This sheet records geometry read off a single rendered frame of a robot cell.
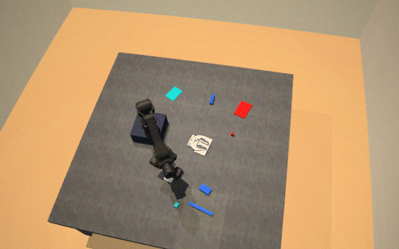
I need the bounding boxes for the red flat rectangular plate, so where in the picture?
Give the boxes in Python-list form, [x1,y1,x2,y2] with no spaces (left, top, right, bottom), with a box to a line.
[234,101,252,118]

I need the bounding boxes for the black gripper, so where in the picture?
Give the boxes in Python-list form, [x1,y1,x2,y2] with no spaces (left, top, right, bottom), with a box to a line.
[150,156,183,180]

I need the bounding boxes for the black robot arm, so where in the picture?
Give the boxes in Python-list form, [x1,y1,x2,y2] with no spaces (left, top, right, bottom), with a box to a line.
[135,99,177,179]

